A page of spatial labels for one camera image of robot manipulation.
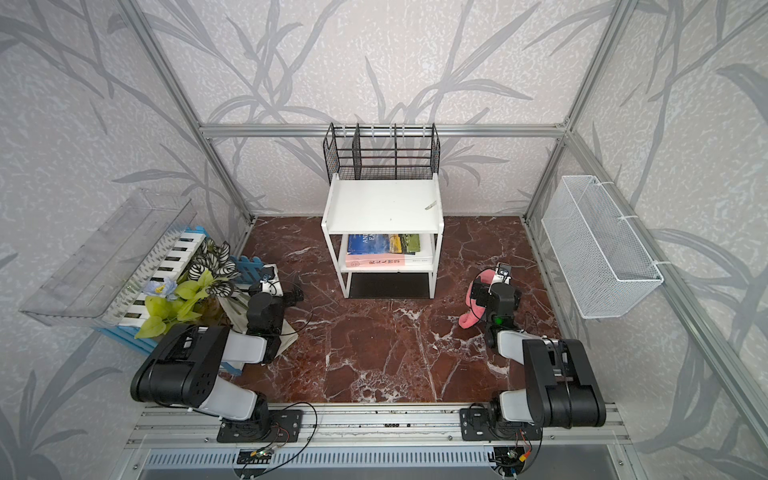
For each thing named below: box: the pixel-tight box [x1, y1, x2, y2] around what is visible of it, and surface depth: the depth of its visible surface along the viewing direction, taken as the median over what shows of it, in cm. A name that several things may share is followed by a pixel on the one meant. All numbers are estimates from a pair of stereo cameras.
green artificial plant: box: [135, 270, 226, 339], surface depth 69 cm
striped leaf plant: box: [188, 238, 241, 298], surface depth 75 cm
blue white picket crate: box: [97, 228, 265, 354], surface depth 71 cm
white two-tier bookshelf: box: [321, 173, 444, 299], surface depth 78 cm
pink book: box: [345, 253, 406, 268], surface depth 84 cm
